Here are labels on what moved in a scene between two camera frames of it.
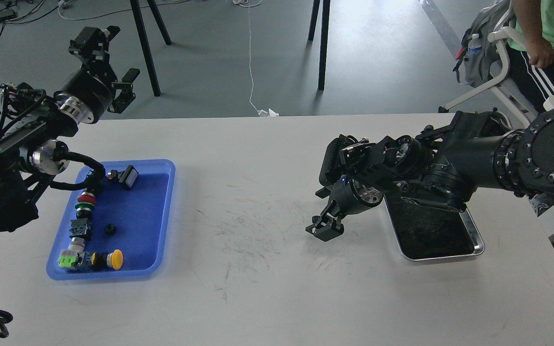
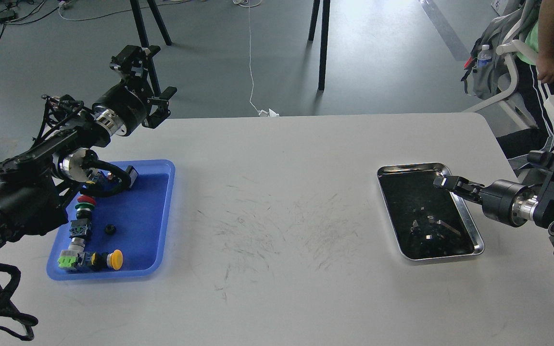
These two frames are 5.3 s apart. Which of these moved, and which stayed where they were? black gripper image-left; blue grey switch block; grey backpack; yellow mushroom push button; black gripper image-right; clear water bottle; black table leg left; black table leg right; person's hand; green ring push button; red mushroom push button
Moved: clear water bottle; black gripper image-right; black gripper image-left; person's hand; grey backpack
Stayed: black table leg right; yellow mushroom push button; blue grey switch block; black table leg left; green ring push button; red mushroom push button
